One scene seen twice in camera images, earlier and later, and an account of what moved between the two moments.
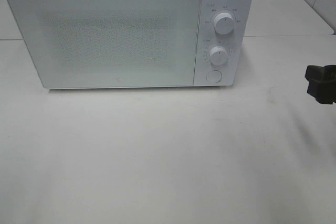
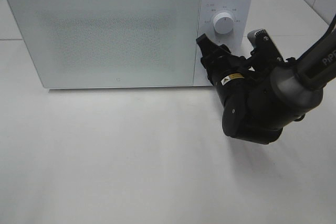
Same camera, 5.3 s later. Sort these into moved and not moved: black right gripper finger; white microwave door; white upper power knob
Moved: black right gripper finger
Not moved: white upper power knob; white microwave door
